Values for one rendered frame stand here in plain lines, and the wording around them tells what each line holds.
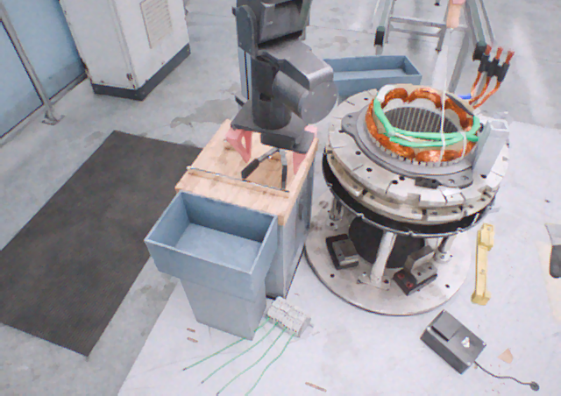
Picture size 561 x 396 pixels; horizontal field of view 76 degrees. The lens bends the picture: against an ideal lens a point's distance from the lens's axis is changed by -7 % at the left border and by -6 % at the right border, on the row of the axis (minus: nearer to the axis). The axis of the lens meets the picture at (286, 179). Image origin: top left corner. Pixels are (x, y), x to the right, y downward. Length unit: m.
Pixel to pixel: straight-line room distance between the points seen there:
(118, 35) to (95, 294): 1.63
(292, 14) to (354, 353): 0.60
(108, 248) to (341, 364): 1.46
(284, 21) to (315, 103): 0.10
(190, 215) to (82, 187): 1.73
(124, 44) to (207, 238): 2.23
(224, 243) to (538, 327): 0.65
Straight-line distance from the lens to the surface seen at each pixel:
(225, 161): 0.67
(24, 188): 2.58
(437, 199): 0.60
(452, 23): 0.61
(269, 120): 0.53
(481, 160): 0.65
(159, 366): 0.80
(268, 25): 0.45
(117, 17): 2.72
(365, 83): 0.92
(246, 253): 0.64
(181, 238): 0.67
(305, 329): 0.79
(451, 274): 0.90
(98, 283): 1.91
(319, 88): 0.44
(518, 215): 1.12
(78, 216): 2.22
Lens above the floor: 1.51
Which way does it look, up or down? 45 degrees down
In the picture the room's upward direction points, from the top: straight up
